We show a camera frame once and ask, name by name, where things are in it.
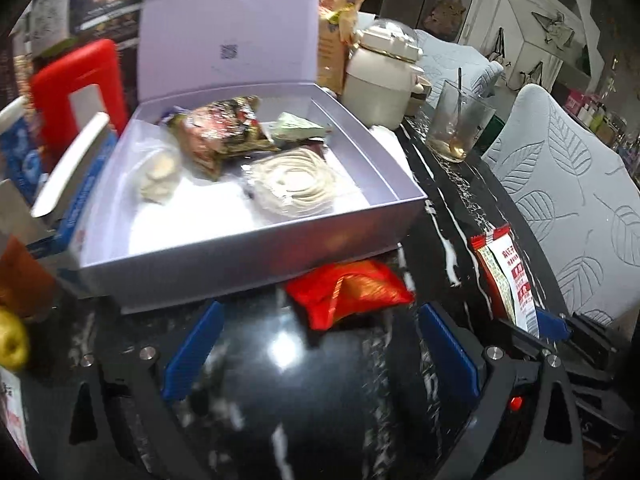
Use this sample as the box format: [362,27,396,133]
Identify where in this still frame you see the red plastic canister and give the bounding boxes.
[29,39,130,146]

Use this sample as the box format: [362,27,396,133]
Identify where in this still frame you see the white ceramic pot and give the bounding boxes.
[341,17,425,128]

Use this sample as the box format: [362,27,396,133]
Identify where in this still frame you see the clear bag of white pieces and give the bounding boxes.
[132,145,183,206]

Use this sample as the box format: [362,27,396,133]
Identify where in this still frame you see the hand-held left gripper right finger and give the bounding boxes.
[417,302,587,480]

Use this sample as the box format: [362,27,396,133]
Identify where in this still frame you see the white cable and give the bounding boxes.
[245,147,336,221]

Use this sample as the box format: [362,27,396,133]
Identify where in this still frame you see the row of cosmetic bottles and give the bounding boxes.
[565,55,640,181]

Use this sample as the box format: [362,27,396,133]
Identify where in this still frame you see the white blue medicine box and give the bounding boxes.
[27,110,121,286]

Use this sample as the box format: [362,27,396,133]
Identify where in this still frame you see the leaf-pattern covered chair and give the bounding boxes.
[415,29,505,111]
[480,84,640,328]

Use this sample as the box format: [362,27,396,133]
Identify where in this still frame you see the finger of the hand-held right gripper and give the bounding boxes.
[500,317,546,361]
[534,309,572,340]

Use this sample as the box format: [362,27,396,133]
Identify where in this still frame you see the brown red snack packet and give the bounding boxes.
[175,95,281,181]

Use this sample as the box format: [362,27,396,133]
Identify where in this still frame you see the yellow paper bag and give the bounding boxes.
[316,7,361,96]

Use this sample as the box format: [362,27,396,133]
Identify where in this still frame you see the white printed tote bag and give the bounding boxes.
[482,25,516,68]
[531,7,577,51]
[515,57,563,93]

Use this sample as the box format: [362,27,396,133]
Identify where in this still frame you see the green white packet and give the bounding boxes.
[270,111,333,143]

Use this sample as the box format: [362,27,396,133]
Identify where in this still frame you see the lavender gift box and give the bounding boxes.
[79,0,427,315]

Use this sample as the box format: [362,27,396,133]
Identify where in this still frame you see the red orange snack packet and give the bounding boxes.
[285,259,417,332]

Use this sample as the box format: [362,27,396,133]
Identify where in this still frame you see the glass cup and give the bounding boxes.
[426,80,497,163]

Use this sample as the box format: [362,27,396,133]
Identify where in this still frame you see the white paper with red print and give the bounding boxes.
[0,365,40,473]

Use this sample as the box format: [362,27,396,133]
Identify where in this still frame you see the amber glass jar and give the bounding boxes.
[0,235,58,321]

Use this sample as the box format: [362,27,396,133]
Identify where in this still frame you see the red white sachet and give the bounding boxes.
[470,224,541,336]

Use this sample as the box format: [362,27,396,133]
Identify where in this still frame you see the brown patterned tote bag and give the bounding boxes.
[424,0,468,43]

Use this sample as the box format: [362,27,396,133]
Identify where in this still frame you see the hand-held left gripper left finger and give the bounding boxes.
[65,300,227,480]

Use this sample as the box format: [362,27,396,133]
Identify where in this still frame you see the yellow lemon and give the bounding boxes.
[0,307,31,373]

